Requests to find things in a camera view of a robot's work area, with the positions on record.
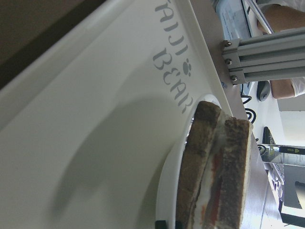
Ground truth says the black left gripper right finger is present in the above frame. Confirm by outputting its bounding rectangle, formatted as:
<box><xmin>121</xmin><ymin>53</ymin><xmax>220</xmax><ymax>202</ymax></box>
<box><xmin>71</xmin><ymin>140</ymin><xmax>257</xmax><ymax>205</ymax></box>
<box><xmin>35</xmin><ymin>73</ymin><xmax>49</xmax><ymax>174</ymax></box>
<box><xmin>175</xmin><ymin>221</ymin><xmax>184</xmax><ymax>229</ymax></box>

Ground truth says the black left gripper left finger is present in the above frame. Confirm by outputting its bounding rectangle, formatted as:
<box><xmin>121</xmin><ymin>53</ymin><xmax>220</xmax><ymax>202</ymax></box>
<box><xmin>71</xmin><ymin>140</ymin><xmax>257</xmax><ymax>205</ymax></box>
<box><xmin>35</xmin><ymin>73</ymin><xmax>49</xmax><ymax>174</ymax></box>
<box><xmin>155</xmin><ymin>220</ymin><xmax>167</xmax><ymax>229</ymax></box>

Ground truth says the white round plate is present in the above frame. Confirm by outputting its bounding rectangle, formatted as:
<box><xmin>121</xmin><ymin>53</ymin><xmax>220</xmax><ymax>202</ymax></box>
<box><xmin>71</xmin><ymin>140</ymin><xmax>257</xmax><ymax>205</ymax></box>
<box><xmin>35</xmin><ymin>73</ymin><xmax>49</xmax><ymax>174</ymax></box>
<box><xmin>156</xmin><ymin>94</ymin><xmax>228</xmax><ymax>229</ymax></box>

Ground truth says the brown top bread slice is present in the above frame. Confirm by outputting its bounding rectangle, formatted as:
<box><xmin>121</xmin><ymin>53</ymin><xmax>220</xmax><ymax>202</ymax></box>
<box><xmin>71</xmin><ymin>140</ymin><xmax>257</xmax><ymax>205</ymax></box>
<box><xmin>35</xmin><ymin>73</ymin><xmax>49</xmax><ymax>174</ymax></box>
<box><xmin>211</xmin><ymin>118</ymin><xmax>252</xmax><ymax>229</ymax></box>

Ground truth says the cream bear tray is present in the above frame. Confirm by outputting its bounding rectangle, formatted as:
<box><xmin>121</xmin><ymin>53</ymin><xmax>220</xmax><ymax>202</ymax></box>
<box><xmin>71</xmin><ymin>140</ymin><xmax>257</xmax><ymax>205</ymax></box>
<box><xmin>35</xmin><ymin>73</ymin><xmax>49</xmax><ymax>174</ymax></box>
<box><xmin>0</xmin><ymin>0</ymin><xmax>231</xmax><ymax>229</ymax></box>

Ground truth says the black keyboard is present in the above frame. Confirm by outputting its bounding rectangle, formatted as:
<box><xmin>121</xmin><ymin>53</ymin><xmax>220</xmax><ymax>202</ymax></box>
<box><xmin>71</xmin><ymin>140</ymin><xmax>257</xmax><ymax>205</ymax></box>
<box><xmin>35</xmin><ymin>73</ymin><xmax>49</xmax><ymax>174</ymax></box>
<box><xmin>262</xmin><ymin>126</ymin><xmax>276</xmax><ymax>145</ymax></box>

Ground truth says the black computer mouse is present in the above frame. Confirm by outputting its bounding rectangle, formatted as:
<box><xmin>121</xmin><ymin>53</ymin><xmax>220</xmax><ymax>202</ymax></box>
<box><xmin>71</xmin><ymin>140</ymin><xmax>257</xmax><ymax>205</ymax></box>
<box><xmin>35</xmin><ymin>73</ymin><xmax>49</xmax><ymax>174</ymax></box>
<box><xmin>256</xmin><ymin>81</ymin><xmax>271</xmax><ymax>102</ymax></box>

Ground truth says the aluminium frame post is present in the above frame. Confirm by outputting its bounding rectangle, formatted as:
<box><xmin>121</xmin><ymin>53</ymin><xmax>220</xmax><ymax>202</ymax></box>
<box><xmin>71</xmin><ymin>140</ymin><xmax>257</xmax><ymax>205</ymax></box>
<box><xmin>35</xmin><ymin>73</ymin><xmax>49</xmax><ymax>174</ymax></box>
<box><xmin>222</xmin><ymin>28</ymin><xmax>305</xmax><ymax>84</ymax></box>

